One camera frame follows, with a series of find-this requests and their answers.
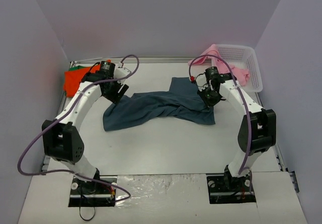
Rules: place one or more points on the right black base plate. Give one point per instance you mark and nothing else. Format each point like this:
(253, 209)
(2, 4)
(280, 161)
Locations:
(240, 192)

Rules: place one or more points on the orange folded t shirt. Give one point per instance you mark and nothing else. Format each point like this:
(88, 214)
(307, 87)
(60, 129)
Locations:
(72, 79)

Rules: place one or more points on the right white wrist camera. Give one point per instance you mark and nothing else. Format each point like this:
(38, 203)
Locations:
(200, 81)

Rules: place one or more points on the white plastic basket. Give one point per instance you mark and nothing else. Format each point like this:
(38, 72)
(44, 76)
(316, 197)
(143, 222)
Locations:
(242, 57)

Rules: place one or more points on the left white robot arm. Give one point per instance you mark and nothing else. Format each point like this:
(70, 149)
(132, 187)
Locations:
(62, 141)

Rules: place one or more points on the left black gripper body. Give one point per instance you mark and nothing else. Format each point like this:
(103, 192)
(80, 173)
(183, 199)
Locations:
(115, 90)

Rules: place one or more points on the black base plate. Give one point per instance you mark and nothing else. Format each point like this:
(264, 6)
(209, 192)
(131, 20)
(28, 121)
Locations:
(240, 192)
(91, 194)

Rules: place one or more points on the green folded t shirt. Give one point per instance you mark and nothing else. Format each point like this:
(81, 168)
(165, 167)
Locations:
(76, 68)

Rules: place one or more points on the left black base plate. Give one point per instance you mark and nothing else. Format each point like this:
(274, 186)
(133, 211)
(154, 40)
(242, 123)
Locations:
(91, 194)

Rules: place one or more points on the blue t shirt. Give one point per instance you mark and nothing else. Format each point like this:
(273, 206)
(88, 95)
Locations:
(180, 101)

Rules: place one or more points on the pink t shirt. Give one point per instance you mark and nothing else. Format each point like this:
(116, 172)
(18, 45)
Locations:
(242, 75)

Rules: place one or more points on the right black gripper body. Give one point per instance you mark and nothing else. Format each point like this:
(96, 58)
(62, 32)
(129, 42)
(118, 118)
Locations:
(210, 99)

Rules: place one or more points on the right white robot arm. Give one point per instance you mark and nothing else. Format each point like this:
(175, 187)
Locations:
(257, 132)

